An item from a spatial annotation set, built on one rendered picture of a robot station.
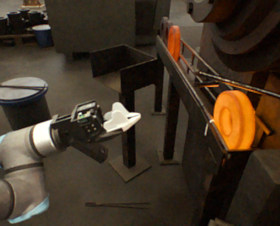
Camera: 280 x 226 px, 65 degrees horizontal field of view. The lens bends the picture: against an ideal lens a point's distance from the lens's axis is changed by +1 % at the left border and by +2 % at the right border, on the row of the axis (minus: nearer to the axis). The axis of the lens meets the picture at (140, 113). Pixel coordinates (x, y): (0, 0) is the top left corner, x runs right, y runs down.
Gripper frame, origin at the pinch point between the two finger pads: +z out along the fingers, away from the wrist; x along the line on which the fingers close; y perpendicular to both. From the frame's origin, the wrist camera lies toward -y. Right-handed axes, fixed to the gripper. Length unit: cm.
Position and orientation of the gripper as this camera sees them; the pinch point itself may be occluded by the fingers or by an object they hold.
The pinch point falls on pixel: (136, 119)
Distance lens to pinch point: 55.4
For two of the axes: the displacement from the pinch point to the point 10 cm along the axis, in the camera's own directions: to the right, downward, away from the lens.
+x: -0.6, -5.7, 8.2
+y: -3.1, -7.7, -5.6
